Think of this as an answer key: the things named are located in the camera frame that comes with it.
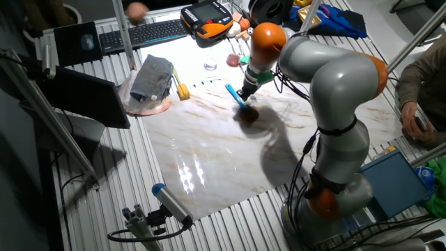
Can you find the empty clear drinking glass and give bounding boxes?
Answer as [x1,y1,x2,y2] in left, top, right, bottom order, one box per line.
[203,57,219,72]

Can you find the small blue packet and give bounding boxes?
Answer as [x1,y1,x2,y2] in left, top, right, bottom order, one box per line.
[414,165,436,192]

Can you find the gold wrapped box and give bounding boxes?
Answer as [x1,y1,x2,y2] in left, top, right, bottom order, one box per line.
[296,5,322,29]

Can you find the brown-sleeved forearm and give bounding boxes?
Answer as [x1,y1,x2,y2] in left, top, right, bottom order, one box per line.
[397,34,446,132]

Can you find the glass beaker with red liquid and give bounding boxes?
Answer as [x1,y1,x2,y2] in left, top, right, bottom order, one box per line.
[225,43,247,68]

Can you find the black camera clamp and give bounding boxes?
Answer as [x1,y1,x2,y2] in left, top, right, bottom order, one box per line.
[146,204,169,236]

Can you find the orange black teach pendant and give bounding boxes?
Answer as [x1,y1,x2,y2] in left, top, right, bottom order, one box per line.
[180,0,234,40]

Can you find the blue-handled brown scrub brush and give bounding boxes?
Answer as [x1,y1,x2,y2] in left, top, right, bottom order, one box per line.
[224,82,261,123]

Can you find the orange-rimmed translucent plate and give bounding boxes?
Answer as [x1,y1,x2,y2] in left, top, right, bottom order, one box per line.
[117,69,174,117]

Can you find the white printed paper sheets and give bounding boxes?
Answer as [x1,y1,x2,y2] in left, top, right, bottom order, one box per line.
[139,33,257,88]

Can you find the yellow sponge brush green handle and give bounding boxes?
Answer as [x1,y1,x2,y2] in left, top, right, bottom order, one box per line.
[172,68,192,101]

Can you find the grey folded towel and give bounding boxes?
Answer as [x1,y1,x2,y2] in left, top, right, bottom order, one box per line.
[129,54,174,103]

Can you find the green wrist mount plate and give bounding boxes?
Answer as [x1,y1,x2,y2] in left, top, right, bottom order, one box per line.
[240,55,276,86]

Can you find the black mouse pad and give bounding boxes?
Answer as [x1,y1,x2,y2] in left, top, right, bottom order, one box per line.
[53,21,104,68]

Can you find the silver camera with blue cap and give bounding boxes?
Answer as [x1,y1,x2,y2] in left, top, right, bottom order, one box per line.
[151,183,194,227]

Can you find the blue computer mouse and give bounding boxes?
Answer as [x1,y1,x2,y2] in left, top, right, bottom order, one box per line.
[80,33,95,52]

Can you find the aluminium frame beam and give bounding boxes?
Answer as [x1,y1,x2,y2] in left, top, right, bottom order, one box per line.
[386,1,446,74]
[409,142,446,169]
[0,48,100,191]

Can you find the aluminium frame post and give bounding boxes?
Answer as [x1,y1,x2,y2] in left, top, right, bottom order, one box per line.
[297,0,323,38]
[111,0,137,71]

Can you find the black camera cable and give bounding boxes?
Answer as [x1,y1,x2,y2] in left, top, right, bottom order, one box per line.
[107,222,193,243]

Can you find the short aluminium profile stand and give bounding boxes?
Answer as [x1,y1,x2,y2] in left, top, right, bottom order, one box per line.
[121,204,164,251]

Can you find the blue box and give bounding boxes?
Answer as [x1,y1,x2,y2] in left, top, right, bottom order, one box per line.
[358,149,433,221]

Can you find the black computer keyboard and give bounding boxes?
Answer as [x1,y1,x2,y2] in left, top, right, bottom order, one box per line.
[98,18,191,55]

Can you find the white toy egg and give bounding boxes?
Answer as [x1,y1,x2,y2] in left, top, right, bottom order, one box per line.
[225,21,242,38]

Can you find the person hand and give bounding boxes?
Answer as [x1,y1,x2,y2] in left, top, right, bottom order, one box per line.
[125,1,150,26]
[399,100,436,142]

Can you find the black flat monitor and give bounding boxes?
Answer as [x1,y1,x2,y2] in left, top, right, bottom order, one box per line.
[33,66,132,130]

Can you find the grey monitor stand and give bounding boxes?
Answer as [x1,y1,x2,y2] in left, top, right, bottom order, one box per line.
[52,111,106,154]

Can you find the black phone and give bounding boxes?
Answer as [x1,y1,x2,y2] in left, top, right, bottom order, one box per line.
[414,116,429,132]

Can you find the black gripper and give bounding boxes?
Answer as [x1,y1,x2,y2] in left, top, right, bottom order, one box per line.
[237,82,258,102]

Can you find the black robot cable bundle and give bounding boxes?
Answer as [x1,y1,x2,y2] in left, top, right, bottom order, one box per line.
[273,68,321,227]

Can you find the black camera bracket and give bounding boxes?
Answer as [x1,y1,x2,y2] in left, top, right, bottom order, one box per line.
[0,48,45,80]

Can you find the dark blue cloth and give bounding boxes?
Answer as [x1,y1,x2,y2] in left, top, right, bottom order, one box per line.
[282,3,369,39]

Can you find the black filament spool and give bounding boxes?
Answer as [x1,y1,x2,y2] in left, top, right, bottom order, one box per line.
[247,0,295,26]

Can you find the green cloth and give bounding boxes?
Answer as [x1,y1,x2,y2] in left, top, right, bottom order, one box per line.
[423,158,446,220]

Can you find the marble pattern mat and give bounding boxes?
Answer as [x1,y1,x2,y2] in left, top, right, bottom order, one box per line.
[141,43,405,221]

